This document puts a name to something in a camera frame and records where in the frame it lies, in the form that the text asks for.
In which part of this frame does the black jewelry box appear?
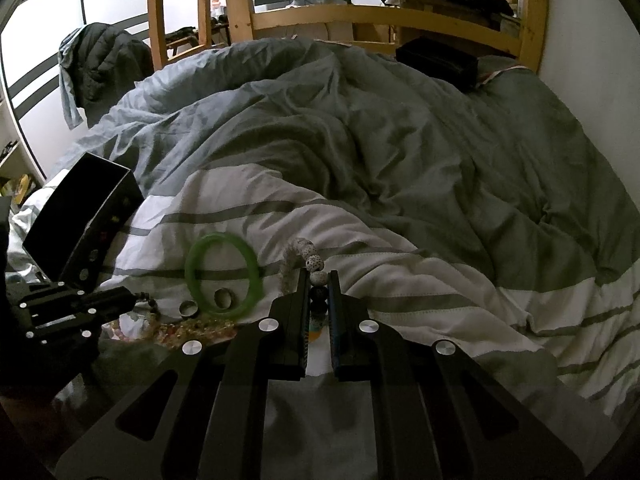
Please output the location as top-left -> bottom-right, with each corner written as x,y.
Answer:
23,153 -> 143,290

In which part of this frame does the wooden bed frame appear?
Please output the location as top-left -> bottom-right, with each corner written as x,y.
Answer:
226,0 -> 548,72

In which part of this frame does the wooden ladder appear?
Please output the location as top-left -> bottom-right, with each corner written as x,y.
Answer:
148,0 -> 212,70

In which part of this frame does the green jade bangle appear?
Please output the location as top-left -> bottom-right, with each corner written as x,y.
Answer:
183,232 -> 265,320

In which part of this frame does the dark braided bracelet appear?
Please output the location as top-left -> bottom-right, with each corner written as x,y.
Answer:
133,291 -> 162,319

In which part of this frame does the amber bead necklace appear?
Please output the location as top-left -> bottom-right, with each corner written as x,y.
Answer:
106,311 -> 239,350

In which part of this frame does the white shelf unit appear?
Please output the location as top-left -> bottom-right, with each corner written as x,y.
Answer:
0,84 -> 47,201

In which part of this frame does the speckled white bead bracelet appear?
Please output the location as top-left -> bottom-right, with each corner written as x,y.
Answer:
278,237 -> 330,295

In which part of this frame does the dark grey jacket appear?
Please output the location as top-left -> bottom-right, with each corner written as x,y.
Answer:
58,23 -> 154,130

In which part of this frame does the grey striped duvet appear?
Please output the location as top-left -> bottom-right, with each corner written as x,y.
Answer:
6,37 -> 640,470

